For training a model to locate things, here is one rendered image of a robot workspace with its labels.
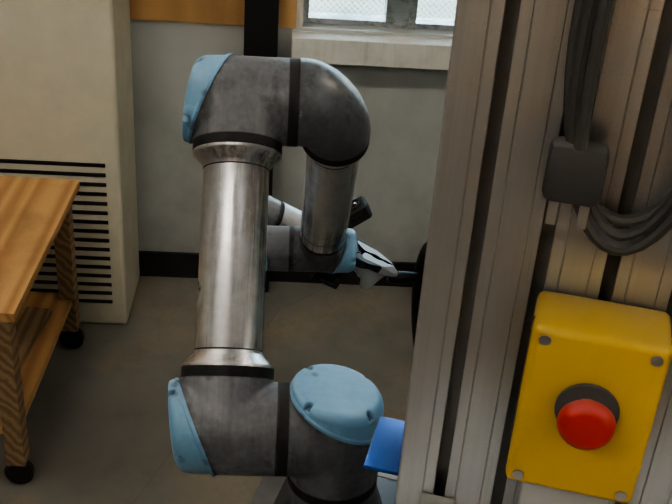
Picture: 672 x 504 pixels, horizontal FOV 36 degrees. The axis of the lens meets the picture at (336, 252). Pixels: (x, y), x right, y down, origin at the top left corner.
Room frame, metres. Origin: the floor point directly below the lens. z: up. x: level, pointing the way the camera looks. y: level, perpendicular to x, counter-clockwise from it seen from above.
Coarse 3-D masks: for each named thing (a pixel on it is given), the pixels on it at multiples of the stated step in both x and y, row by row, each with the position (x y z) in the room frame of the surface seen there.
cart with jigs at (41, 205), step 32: (0, 192) 2.41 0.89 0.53; (32, 192) 2.42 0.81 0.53; (64, 192) 2.44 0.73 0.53; (0, 224) 2.24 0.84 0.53; (32, 224) 2.26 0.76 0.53; (64, 224) 2.45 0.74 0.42; (0, 256) 2.09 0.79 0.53; (32, 256) 2.10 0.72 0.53; (64, 256) 2.45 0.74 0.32; (0, 288) 1.96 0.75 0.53; (64, 288) 2.45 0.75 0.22; (0, 320) 1.86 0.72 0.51; (32, 320) 2.31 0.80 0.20; (64, 320) 2.36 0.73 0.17; (0, 352) 1.88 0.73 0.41; (32, 352) 2.19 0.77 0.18; (0, 384) 1.88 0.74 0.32; (32, 384) 2.06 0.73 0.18; (0, 416) 1.93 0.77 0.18
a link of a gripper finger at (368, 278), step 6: (366, 258) 1.59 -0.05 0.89; (372, 258) 1.60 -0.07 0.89; (378, 264) 1.59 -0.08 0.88; (384, 264) 1.61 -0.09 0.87; (390, 264) 1.62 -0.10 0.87; (354, 270) 1.59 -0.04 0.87; (360, 270) 1.59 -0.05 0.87; (366, 270) 1.60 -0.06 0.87; (384, 270) 1.60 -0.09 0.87; (390, 270) 1.61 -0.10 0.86; (366, 276) 1.60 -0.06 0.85; (372, 276) 1.60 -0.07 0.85; (378, 276) 1.60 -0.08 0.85; (390, 276) 1.61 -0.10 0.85; (396, 276) 1.62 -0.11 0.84; (360, 282) 1.60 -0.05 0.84; (366, 282) 1.60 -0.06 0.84; (372, 282) 1.60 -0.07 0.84; (366, 288) 1.60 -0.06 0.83
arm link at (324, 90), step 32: (320, 64) 1.29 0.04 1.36; (320, 96) 1.24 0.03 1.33; (352, 96) 1.28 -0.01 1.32; (320, 128) 1.24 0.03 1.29; (352, 128) 1.27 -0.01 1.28; (320, 160) 1.29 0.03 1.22; (352, 160) 1.29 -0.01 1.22; (320, 192) 1.34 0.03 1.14; (352, 192) 1.38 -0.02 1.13; (320, 224) 1.39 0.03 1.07; (320, 256) 1.44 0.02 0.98; (352, 256) 1.46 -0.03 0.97
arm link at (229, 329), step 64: (256, 64) 1.27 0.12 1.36; (192, 128) 1.22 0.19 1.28; (256, 128) 1.21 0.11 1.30; (256, 192) 1.18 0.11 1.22; (256, 256) 1.13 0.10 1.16; (256, 320) 1.08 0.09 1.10; (192, 384) 1.01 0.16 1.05; (256, 384) 1.01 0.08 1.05; (192, 448) 0.95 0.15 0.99; (256, 448) 0.95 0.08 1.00
